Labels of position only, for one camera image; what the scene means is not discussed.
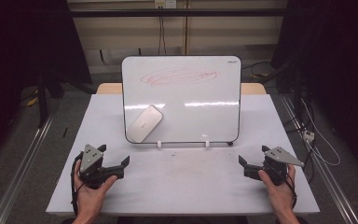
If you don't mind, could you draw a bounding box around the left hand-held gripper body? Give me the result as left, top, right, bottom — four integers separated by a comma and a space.
79, 144, 107, 189

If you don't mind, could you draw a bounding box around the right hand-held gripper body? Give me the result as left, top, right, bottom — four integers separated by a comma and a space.
262, 146, 306, 187

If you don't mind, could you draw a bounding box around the white whiteboard eraser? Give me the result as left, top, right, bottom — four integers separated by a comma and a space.
126, 105, 164, 144

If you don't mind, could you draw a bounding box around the white dry-erase whiteboard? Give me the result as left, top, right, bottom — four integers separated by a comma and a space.
121, 55, 242, 145

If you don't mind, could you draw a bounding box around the person's left hand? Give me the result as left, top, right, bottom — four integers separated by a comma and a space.
73, 160, 118, 220

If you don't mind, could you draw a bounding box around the person's right hand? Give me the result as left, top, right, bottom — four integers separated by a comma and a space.
257, 163, 297, 217

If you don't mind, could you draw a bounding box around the white power strip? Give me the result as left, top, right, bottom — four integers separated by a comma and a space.
303, 129, 316, 143

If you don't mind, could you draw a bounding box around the wooden table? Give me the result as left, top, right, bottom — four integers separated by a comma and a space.
96, 81, 268, 95

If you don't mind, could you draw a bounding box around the white table cover sheet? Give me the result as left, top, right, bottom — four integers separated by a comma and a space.
46, 93, 321, 217

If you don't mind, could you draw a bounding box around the black metal stand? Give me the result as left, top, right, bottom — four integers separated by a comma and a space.
35, 69, 66, 129

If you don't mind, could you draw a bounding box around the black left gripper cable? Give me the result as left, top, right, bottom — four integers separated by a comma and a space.
70, 151, 85, 217

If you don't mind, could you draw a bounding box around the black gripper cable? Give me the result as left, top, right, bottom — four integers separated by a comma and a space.
283, 173, 298, 210
70, 151, 85, 217

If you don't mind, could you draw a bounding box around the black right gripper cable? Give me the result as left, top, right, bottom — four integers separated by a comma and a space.
283, 173, 298, 210

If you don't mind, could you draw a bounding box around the metal floor rail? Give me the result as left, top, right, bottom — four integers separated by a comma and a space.
280, 94, 358, 224
0, 114, 55, 224

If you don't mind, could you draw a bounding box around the white floor cable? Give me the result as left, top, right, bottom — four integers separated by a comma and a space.
300, 97, 342, 167

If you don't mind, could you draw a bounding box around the black hanging wall cable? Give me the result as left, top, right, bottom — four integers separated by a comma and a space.
158, 15, 168, 56

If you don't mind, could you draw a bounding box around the white wall socket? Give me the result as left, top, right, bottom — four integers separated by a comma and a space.
154, 0, 178, 9

